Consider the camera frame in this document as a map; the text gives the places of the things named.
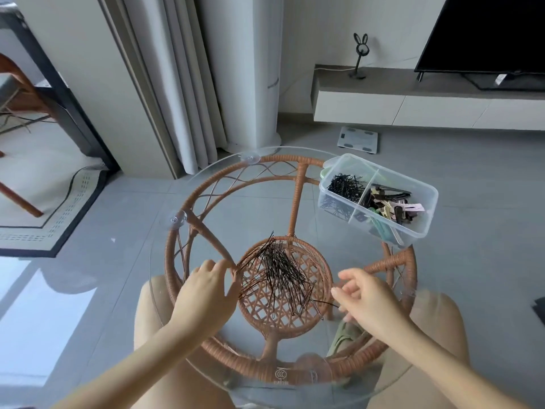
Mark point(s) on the clear suction cup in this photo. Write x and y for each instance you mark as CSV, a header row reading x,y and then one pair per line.
x,y
250,158
178,218

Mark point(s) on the black bunny-ear stand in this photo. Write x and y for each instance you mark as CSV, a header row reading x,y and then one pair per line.
x,y
360,51

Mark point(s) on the light green item behind box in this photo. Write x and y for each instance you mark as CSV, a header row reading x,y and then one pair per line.
x,y
327,171

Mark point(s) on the clear divided plastic box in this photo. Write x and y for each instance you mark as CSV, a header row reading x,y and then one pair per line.
x,y
408,195

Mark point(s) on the brown wooden chair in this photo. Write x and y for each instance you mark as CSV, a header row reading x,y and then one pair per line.
x,y
21,93

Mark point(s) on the white tower air conditioner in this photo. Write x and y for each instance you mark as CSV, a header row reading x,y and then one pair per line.
x,y
247,68

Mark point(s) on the person's right leg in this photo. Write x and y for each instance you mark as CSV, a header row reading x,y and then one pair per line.
x,y
443,327

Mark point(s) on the person's left leg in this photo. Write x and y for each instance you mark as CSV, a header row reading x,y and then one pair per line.
x,y
153,319

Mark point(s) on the white grey-top media cabinet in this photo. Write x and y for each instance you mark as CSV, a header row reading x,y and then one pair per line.
x,y
383,106

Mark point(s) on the black flat television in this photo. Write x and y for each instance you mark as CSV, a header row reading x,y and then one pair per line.
x,y
485,33

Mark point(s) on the round rattan glass-top table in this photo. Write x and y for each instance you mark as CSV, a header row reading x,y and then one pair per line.
x,y
298,200

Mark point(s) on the heap of boxed bobby pins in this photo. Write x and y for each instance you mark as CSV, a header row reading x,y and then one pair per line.
x,y
345,187

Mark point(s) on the person's right forearm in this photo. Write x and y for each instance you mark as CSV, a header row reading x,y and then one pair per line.
x,y
443,370

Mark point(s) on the pile of black bobby pins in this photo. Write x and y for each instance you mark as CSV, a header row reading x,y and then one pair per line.
x,y
279,272

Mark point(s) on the single black bobby pin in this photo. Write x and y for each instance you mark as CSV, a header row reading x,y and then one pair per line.
x,y
323,302

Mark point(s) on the olive green slipper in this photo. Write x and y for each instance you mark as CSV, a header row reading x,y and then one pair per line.
x,y
342,340

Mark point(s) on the beige rug with black border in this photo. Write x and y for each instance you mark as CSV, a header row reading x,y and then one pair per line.
x,y
64,217

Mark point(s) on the person's left hand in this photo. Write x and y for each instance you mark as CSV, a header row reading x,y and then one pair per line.
x,y
200,302

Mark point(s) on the white bathroom scale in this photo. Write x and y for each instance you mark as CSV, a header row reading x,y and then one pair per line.
x,y
358,140

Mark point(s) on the person's leg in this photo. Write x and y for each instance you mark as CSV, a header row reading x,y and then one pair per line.
x,y
443,327
153,319

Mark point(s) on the dark object on floor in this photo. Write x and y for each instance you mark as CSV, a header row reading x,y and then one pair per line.
x,y
540,310

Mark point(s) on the heap of assorted hair clips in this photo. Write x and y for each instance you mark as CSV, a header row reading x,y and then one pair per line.
x,y
389,206

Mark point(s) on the person's left forearm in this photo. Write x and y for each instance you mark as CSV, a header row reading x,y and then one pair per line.
x,y
140,370

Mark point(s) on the light grey curtain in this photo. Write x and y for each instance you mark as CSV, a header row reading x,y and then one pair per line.
x,y
183,80

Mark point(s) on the person's right fingers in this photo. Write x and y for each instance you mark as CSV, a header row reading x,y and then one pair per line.
x,y
349,276

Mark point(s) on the person's left thumb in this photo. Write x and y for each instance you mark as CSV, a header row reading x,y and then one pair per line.
x,y
235,291

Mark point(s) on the person's right hand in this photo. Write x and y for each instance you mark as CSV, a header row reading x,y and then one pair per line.
x,y
374,304

